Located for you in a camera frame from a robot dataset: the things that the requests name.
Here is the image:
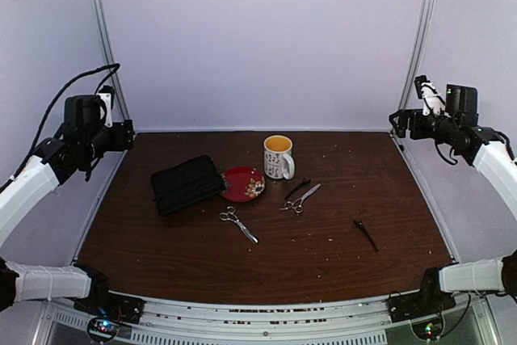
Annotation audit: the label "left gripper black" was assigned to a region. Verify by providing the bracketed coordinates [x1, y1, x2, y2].
[83, 119, 132, 162]

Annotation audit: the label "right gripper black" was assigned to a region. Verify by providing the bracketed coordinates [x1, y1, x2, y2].
[389, 107, 458, 144]

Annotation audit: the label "black zippered tool case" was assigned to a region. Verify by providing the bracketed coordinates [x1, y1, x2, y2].
[150, 155, 226, 216]

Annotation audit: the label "silver thinning scissors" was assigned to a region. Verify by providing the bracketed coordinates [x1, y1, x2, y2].
[219, 206, 259, 245]

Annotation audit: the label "silver hair cutting scissors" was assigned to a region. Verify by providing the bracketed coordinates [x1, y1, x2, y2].
[280, 183, 321, 215]

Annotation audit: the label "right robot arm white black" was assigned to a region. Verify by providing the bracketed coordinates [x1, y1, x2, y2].
[389, 75, 516, 314]

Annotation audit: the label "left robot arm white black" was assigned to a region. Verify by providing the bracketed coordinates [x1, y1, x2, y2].
[1, 89, 134, 316]

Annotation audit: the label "black hair clip right side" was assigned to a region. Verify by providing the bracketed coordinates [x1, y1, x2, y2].
[352, 220, 379, 252]

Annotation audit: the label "black hair clip near mug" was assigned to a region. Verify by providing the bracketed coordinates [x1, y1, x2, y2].
[284, 178, 312, 200]

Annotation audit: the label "red floral plate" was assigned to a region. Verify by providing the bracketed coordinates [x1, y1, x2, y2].
[221, 166, 266, 203]

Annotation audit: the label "white floral mug yellow inside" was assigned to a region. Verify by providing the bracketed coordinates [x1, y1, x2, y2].
[263, 135, 296, 180]

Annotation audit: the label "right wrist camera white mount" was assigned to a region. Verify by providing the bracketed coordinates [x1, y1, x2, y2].
[414, 75, 445, 116]

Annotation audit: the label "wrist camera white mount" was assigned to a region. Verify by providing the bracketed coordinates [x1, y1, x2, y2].
[414, 75, 445, 116]
[96, 85, 115, 128]

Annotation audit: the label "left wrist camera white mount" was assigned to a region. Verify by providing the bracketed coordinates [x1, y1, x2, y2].
[96, 85, 115, 128]

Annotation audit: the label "right aluminium frame post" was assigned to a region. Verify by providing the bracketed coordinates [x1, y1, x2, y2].
[396, 0, 435, 113]

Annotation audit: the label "aluminium frame post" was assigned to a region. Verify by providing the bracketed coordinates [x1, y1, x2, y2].
[91, 0, 131, 120]
[396, 0, 435, 113]

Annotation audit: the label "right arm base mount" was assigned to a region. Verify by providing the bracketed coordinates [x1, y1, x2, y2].
[386, 267, 472, 344]

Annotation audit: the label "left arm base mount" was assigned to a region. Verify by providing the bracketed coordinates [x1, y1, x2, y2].
[72, 265, 145, 344]

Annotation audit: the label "left aluminium frame post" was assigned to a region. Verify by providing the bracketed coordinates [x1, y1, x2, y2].
[91, 0, 131, 120]

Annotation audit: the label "front aluminium rail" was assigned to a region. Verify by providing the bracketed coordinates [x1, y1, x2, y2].
[32, 296, 498, 345]

